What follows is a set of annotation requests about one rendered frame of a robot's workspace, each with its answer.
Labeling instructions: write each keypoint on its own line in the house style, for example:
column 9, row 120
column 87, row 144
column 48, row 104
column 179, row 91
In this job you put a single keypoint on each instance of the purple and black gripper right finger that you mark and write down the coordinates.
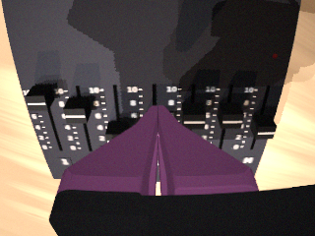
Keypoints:
column 190, row 165

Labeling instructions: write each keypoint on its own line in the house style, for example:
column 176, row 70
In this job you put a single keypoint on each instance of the black lighting desk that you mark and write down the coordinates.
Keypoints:
column 218, row 65

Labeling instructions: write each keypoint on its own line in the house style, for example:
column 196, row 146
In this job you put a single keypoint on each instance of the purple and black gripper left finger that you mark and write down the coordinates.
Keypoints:
column 127, row 163

